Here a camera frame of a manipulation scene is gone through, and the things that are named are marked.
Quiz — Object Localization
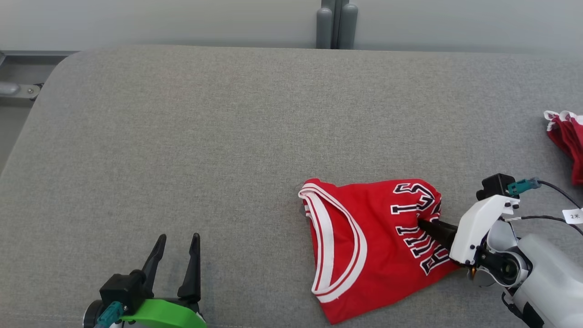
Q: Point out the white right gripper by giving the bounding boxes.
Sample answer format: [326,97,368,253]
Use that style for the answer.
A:
[416,195,520,266]

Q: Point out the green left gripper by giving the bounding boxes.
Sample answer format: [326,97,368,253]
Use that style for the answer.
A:
[119,233,208,328]

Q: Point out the red basketball jersey with lettering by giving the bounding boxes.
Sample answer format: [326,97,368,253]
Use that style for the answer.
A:
[298,178,461,325]

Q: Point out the red shorts with white stripe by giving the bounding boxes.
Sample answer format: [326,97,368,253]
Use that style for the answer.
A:
[543,110,583,186]

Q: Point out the grey metal tube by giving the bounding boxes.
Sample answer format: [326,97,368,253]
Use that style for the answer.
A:
[0,81,42,100]

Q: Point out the black cable with teal connector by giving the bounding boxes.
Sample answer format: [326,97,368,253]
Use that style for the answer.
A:
[506,178,583,210]
[93,301,126,328]

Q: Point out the thin black cable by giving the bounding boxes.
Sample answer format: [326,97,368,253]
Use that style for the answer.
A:
[503,215,583,236]

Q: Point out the grey rounded post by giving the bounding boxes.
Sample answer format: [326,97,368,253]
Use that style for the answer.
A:
[316,7,333,49]
[338,3,358,50]

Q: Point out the grey metal rail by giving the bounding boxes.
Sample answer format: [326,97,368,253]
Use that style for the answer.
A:
[0,49,80,108]

